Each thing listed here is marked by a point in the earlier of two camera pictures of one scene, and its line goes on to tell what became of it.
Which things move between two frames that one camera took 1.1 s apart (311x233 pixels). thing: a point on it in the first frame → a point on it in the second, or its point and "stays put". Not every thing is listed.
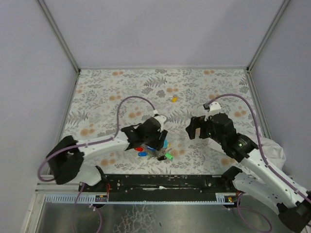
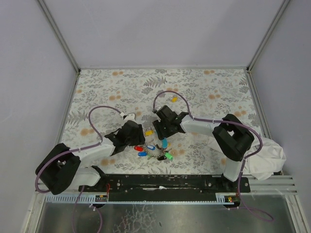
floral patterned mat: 106,101 stays put
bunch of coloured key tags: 145,150 stays put
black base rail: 162,188 stays put
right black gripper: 201,127 → 161,128
